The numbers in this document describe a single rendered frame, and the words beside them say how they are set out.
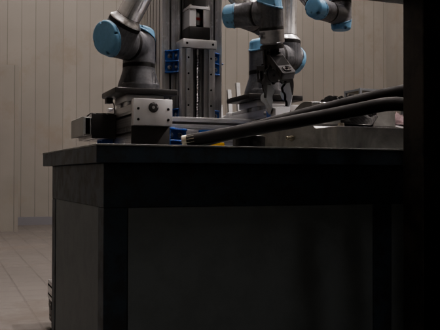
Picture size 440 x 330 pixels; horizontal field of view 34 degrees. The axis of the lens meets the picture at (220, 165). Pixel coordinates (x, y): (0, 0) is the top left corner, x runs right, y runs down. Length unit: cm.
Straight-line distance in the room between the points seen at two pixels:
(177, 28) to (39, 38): 834
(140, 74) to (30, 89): 847
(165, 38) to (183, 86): 21
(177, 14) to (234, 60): 903
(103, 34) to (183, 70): 40
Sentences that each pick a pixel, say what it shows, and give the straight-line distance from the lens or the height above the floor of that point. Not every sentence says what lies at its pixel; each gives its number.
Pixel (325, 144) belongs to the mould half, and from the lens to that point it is 184.
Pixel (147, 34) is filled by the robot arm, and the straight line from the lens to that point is 262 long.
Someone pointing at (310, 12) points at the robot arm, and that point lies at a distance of 265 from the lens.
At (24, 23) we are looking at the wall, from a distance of 1114.
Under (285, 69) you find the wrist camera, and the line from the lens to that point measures 217.
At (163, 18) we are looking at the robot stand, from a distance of 284.
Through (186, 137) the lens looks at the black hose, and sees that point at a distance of 162.
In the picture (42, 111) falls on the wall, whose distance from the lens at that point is 1099.
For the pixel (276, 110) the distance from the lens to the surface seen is 222.
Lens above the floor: 74
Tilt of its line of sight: 1 degrees up
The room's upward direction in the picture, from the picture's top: straight up
